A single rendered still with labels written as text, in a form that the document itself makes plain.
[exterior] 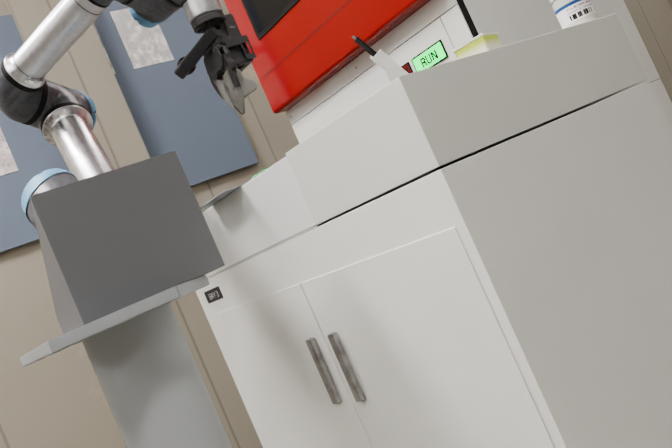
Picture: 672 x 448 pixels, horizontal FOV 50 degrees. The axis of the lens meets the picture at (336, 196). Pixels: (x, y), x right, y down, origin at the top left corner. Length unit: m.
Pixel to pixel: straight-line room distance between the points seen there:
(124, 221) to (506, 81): 0.68
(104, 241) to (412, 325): 0.53
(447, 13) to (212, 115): 2.00
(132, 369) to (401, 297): 0.46
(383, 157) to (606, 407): 0.51
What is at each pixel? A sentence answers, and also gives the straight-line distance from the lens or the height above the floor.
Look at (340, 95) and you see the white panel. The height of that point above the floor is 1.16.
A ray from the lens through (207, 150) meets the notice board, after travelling 3.55.
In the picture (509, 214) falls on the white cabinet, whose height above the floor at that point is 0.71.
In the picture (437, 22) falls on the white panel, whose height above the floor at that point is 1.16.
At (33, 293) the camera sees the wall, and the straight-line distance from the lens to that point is 3.24.
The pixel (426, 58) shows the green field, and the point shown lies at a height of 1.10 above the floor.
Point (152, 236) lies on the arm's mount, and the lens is 1.28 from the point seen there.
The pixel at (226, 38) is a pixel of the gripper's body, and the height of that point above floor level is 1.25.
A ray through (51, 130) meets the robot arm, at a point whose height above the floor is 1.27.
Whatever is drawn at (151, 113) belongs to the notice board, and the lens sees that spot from 3.53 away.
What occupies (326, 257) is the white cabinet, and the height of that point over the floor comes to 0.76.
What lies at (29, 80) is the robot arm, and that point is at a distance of 1.74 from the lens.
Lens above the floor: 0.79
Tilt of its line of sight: 3 degrees up
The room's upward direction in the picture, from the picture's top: 24 degrees counter-clockwise
